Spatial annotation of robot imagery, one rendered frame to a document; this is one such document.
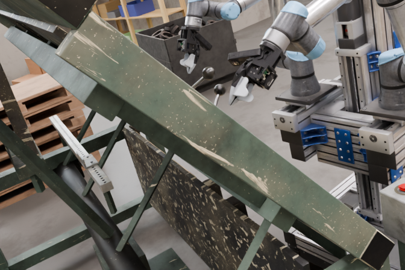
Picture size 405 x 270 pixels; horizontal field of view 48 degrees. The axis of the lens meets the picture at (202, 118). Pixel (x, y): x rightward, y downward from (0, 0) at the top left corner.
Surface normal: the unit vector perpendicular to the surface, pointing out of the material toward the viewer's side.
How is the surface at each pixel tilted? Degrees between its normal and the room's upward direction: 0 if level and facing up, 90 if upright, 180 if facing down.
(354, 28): 90
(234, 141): 90
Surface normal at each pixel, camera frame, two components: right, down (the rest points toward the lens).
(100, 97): 0.46, 0.22
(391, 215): -0.86, 0.37
